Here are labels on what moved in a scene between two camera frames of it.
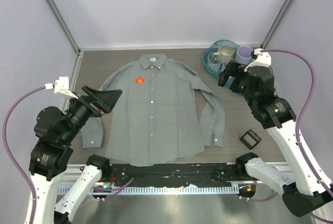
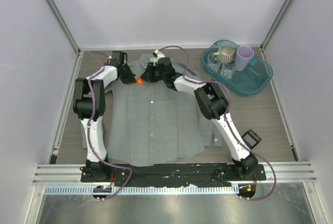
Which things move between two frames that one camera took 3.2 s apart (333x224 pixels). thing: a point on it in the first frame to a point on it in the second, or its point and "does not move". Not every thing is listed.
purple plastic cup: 243,55 does not move
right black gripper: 238,70 to 148,75
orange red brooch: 140,80 does not move
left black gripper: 105,99 to 131,78
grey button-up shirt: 156,119 does not move
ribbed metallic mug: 225,54 does not move
